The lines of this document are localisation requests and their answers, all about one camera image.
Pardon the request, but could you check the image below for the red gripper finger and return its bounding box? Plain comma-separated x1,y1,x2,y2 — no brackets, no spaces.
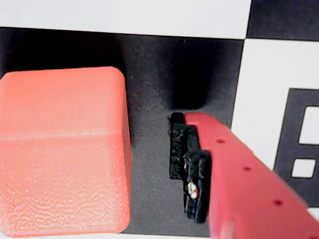
167,112,319,239

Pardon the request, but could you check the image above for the orange cube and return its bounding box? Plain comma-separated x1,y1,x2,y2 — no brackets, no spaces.
0,66,133,238

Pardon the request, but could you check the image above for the checkerboard marker mat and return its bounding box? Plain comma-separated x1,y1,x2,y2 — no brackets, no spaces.
0,0,319,239

